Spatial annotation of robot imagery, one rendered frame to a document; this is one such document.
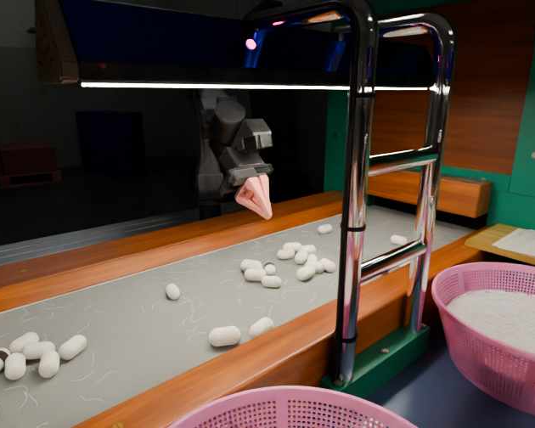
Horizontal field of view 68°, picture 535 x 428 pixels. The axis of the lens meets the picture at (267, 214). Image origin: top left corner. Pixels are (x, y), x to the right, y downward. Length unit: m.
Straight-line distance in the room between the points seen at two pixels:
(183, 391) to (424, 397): 0.30
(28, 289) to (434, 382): 0.58
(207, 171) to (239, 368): 0.70
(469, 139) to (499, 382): 0.55
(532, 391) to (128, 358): 0.46
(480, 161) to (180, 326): 0.70
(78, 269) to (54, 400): 0.27
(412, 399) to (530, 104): 0.59
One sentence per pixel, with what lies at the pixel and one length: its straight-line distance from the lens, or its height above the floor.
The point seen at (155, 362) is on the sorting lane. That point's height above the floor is 0.74.
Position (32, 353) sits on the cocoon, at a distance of 0.54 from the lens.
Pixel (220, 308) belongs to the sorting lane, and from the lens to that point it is 0.58.
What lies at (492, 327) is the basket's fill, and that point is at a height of 0.73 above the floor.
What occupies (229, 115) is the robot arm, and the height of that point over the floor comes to 0.99.
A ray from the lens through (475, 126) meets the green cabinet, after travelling 0.96.
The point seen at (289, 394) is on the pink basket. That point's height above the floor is 0.77.
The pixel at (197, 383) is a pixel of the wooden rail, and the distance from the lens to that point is 0.42.
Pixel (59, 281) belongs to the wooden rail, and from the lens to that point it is 0.69.
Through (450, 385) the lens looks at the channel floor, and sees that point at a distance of 0.60.
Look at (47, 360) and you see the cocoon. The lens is 0.51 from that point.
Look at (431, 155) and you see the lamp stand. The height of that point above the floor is 0.96.
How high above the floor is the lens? 1.03
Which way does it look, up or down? 17 degrees down
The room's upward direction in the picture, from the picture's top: straight up
